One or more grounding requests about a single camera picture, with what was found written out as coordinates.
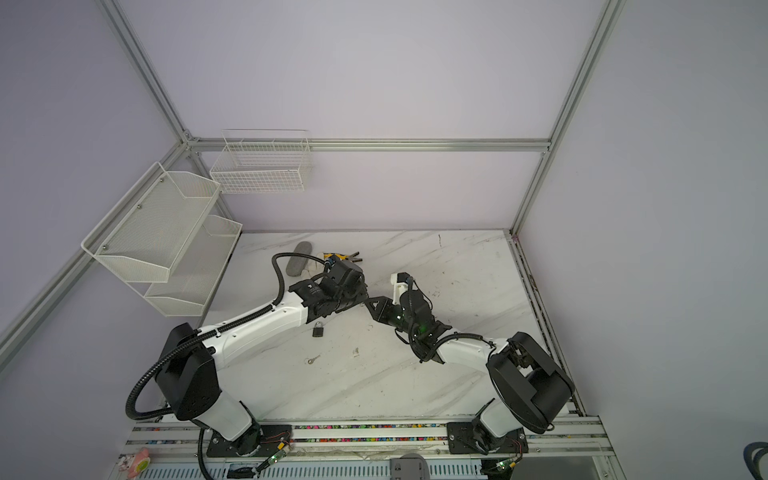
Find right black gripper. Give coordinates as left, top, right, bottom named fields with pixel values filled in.
left=362, top=297, right=419, bottom=339

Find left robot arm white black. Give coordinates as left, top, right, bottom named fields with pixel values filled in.
left=154, top=253, right=368, bottom=456

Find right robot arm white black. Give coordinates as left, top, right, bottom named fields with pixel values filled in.
left=365, top=288, right=575, bottom=455

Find yellow black pliers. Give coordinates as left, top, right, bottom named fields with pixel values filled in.
left=323, top=252, right=363, bottom=263

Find white work glove yellow cuff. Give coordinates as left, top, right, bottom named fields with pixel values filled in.
left=303, top=256, right=326, bottom=278

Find left black padlock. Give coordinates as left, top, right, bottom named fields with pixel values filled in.
left=312, top=322, right=325, bottom=338

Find grey oval sharpening stone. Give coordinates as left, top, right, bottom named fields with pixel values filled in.
left=285, top=241, right=313, bottom=278

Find grey round object bottom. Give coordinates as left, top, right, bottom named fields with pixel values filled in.
left=389, top=453, right=431, bottom=480

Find white two-tier mesh shelf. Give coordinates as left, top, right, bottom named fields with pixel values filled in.
left=81, top=163, right=242, bottom=317

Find pink tape roll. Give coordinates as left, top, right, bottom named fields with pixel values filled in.
left=117, top=448, right=151, bottom=479

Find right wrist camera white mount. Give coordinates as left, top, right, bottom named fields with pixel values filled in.
left=390, top=272, right=414, bottom=305

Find white wire basket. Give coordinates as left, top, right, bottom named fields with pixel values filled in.
left=210, top=129, right=313, bottom=194

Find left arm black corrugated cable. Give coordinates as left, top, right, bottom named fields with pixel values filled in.
left=124, top=251, right=328, bottom=480

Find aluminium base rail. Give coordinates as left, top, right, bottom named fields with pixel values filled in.
left=108, top=416, right=625, bottom=479

